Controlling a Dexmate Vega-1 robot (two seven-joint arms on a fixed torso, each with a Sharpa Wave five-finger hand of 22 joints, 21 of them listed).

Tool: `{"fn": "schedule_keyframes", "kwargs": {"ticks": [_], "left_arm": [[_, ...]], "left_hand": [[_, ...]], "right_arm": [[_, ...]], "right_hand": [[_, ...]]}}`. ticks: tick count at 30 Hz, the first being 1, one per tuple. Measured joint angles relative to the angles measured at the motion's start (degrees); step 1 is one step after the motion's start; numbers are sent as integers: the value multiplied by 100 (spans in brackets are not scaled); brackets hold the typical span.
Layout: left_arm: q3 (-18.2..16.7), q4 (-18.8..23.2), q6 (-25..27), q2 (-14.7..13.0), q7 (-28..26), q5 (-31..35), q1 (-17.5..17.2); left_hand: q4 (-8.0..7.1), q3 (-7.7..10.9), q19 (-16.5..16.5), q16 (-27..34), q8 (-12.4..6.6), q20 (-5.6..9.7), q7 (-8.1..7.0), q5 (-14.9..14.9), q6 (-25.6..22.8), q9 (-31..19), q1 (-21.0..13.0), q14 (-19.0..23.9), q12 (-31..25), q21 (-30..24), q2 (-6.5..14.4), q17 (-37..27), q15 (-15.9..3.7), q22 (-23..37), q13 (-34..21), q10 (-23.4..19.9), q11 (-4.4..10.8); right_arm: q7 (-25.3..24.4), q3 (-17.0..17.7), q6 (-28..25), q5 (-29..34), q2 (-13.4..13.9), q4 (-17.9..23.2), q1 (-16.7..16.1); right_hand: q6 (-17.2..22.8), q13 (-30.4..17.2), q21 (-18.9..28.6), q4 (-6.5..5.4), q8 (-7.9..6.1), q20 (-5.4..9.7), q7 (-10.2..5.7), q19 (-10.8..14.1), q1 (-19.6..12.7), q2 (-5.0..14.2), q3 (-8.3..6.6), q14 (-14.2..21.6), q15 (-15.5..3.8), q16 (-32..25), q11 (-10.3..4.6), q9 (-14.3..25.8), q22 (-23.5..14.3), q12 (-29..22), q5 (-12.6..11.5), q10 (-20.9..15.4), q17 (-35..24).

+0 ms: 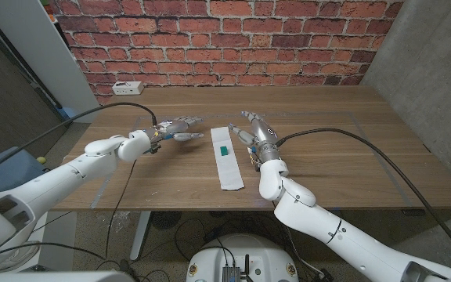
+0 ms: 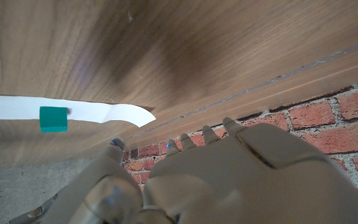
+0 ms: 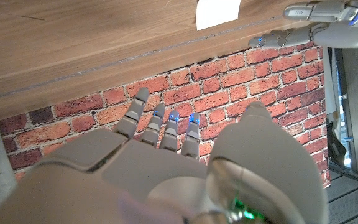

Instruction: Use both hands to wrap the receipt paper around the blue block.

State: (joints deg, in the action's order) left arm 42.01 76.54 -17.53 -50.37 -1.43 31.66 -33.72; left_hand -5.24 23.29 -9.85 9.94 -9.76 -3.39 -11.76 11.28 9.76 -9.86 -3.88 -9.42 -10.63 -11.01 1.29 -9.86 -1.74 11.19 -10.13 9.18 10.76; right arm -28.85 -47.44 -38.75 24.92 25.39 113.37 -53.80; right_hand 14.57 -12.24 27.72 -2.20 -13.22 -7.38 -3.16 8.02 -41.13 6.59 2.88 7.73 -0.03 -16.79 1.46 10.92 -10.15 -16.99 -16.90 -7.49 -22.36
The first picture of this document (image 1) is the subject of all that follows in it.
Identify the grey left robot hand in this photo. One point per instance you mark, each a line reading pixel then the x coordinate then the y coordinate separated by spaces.
pixel 170 127

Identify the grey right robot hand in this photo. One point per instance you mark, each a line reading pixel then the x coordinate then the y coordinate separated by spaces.
pixel 264 135

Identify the small teal blue block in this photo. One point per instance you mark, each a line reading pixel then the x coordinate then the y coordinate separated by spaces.
pixel 223 150

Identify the white receipt paper strip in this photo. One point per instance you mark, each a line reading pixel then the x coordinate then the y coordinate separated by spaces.
pixel 229 172

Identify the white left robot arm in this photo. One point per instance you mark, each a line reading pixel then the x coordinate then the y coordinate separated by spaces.
pixel 53 184

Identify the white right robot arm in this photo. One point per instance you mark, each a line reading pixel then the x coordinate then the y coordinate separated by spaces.
pixel 319 223

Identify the clear plastic wrap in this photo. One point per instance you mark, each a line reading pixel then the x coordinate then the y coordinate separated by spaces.
pixel 114 221

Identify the white power strip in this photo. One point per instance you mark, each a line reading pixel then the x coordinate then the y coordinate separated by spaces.
pixel 127 88

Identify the black round floor fan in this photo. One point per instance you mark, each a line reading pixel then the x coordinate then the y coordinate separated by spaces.
pixel 165 220

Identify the red brick print backdrop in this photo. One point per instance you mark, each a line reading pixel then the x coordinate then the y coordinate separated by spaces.
pixel 225 39

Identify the white table leg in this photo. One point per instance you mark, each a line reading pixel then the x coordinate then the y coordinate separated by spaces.
pixel 141 231

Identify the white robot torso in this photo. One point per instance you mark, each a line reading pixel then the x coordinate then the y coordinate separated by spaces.
pixel 245 250

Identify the yellow-green ball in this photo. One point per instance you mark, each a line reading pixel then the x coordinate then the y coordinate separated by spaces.
pixel 41 160

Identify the black antenna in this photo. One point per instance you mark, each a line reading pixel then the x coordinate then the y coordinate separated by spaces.
pixel 247 268

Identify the small grey electronics box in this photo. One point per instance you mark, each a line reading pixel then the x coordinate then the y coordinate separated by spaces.
pixel 231 275

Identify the white upright panel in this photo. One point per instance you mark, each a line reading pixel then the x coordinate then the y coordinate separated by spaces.
pixel 41 51

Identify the white robot chest shell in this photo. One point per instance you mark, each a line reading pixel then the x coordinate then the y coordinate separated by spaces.
pixel 53 277

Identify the white sneaker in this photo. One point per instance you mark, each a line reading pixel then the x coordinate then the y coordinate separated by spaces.
pixel 18 258

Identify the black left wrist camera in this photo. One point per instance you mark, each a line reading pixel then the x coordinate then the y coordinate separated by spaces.
pixel 154 149

